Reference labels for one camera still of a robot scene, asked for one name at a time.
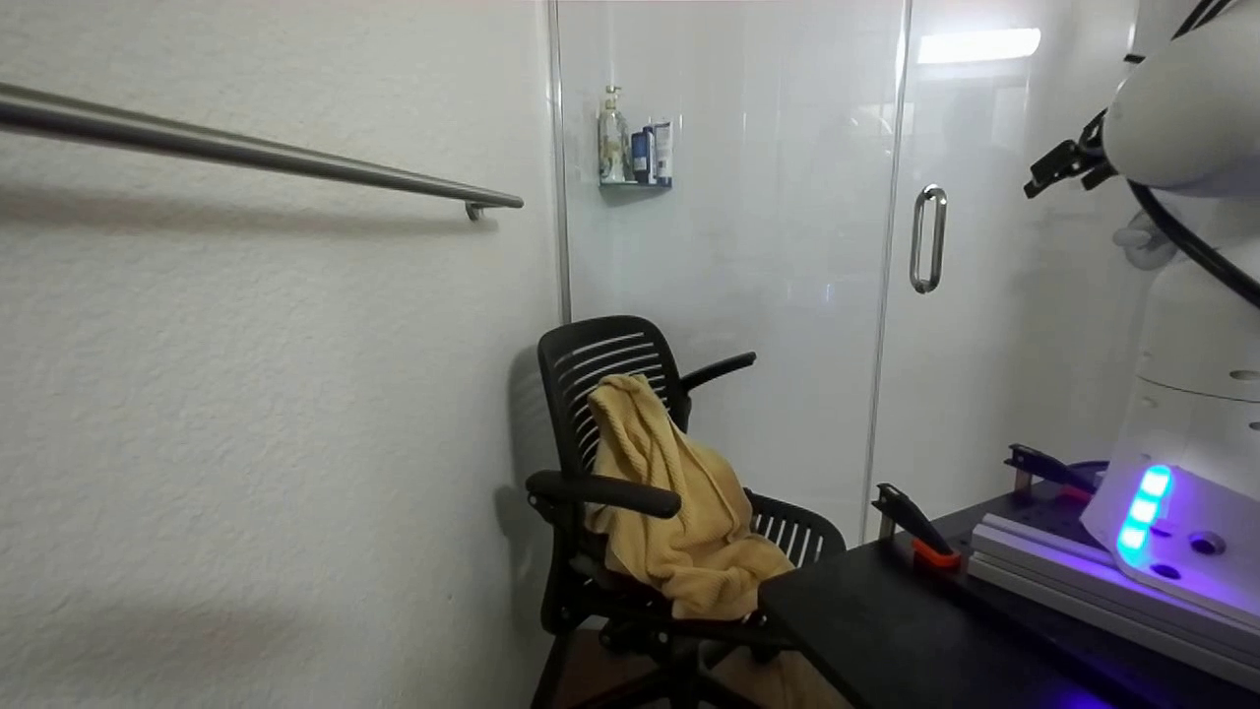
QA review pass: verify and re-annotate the aluminium mounting rail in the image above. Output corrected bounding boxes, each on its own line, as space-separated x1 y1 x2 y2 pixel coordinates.
965 507 1260 694

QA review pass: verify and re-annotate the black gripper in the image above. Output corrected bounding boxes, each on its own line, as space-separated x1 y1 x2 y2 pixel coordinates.
1018 112 1119 203

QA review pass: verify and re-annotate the metal towel bar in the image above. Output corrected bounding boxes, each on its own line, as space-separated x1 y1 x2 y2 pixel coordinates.
0 78 526 225

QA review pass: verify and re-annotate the fixed glass shower panel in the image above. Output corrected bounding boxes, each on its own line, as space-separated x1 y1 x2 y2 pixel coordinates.
548 0 914 547

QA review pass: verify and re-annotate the small glass shower shelf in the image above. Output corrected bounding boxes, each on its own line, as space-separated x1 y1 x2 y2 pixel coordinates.
599 174 675 203

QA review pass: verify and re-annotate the black purple clamp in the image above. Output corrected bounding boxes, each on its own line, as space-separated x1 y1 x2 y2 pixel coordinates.
1004 442 1114 503

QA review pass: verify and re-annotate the metal loop door handle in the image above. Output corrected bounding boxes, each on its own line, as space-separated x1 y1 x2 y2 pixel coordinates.
905 182 951 298

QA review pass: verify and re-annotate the white cabinet door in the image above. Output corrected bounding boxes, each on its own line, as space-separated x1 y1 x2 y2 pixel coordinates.
863 0 1151 545

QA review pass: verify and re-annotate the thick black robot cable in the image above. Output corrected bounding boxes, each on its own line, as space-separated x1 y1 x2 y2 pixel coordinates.
1122 0 1260 316

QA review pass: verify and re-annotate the black orange clamp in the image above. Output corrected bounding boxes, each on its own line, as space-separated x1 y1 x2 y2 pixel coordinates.
870 482 967 578

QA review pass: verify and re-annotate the yellow towel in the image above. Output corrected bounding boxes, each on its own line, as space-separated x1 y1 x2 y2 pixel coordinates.
581 376 799 628

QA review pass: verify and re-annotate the black mesh office chair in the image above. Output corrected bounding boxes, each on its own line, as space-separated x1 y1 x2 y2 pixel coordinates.
522 313 850 709

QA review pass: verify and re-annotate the blue toiletry box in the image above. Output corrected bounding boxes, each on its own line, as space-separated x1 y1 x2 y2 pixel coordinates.
627 128 658 191

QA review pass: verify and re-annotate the white toiletry tube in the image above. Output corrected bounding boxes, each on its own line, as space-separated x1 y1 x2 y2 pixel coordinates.
644 123 675 191

